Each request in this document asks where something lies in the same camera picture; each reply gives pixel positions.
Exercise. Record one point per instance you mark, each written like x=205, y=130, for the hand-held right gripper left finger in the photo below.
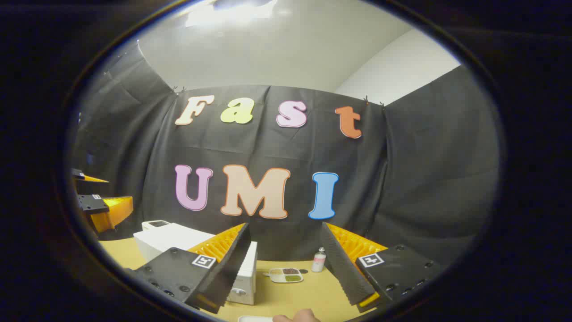
x=228, y=273

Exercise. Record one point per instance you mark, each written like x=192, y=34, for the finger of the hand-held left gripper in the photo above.
x=91, y=179
x=94, y=205

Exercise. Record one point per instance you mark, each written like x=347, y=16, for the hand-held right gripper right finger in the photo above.
x=342, y=268

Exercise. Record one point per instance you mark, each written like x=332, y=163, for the white microwave oven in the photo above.
x=170, y=237

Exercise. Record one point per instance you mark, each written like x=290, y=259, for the small white bottle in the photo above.
x=318, y=261

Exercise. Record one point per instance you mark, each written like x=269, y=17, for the white square plate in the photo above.
x=254, y=319

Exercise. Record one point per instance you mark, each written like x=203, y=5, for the divided white spice dish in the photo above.
x=286, y=275

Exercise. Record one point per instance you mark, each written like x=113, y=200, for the black backdrop cloth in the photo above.
x=268, y=147

